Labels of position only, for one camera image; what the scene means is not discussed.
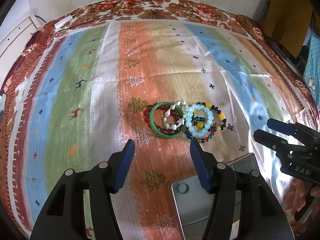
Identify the silver metal tin box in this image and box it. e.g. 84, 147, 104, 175
168, 174, 242, 240

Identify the yellow and brown bead bracelet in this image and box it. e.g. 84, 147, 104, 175
195, 101, 228, 132

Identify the light blue bead bracelet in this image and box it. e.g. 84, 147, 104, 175
184, 103, 215, 138

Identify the pink white stone bracelet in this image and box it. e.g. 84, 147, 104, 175
162, 100, 189, 131

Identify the dark red bead bracelet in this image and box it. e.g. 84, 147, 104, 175
143, 104, 183, 136

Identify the green jade bangle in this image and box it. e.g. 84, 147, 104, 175
149, 102, 185, 139

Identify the tin box lid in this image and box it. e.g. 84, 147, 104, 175
228, 153, 259, 173

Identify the floral red bedsheet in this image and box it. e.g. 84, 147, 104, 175
0, 0, 320, 240

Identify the blue cartoon curtain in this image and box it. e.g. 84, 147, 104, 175
303, 28, 319, 104

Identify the brown hanging jacket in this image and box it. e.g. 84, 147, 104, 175
261, 0, 313, 57

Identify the striped colourful blanket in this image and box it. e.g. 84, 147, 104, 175
7, 19, 311, 240

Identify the white cabinet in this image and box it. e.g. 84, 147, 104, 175
1, 11, 41, 85

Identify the white charger adapter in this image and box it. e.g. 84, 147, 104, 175
54, 15, 73, 29

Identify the black cable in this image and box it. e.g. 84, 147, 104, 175
53, 0, 138, 33

